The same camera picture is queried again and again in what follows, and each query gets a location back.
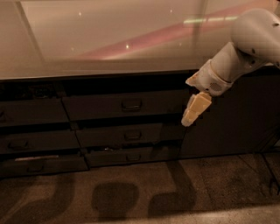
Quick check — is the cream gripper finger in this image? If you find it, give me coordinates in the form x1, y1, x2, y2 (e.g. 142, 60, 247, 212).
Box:
185, 73, 199, 88
181, 92, 212, 127

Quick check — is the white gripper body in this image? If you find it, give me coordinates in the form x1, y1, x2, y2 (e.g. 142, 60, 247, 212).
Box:
194, 59, 233, 97

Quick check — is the dark drawer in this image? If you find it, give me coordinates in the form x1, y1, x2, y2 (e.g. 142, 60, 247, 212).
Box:
76, 123, 186, 148
85, 145, 179, 167
62, 90, 190, 121
0, 155, 88, 179
0, 99, 68, 127
0, 130, 80, 154

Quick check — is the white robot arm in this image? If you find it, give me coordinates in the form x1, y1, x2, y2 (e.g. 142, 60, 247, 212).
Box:
181, 9, 280, 127

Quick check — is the dark cabinet door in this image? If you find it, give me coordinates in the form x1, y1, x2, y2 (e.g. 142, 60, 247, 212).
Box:
180, 73, 280, 158

